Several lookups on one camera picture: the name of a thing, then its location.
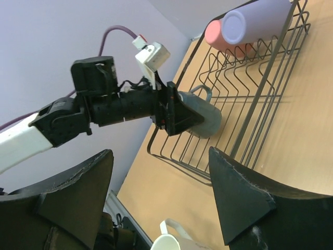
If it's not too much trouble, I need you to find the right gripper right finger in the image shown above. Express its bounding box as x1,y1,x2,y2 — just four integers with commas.
209,147,332,249

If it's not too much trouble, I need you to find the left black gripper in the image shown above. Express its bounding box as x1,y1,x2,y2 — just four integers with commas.
88,82,204,136

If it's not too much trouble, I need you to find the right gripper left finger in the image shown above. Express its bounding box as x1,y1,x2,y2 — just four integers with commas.
1,149,114,249

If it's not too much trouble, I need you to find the grey ceramic mug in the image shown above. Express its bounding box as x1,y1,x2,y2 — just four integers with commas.
178,84,222,139

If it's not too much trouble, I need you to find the black wire dish rack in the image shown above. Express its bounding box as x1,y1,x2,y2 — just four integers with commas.
147,1,311,185

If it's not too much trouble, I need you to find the pink plastic cup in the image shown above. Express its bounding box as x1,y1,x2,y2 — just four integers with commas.
204,19,254,59

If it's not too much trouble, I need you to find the purple plastic cup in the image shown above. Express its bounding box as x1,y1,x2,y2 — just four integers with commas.
221,0,291,45

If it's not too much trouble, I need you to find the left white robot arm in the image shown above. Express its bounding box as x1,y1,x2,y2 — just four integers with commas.
1,56,204,172

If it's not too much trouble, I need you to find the white ceramic mug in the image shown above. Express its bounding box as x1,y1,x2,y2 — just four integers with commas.
151,218,229,249

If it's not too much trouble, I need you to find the aluminium mounting rail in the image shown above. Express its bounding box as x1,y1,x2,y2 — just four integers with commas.
104,191,153,249

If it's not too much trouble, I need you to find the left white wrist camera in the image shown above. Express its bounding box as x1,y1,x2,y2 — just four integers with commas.
132,35,170,90

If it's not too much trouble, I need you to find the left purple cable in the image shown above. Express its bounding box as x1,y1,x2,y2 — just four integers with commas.
0,25,138,132

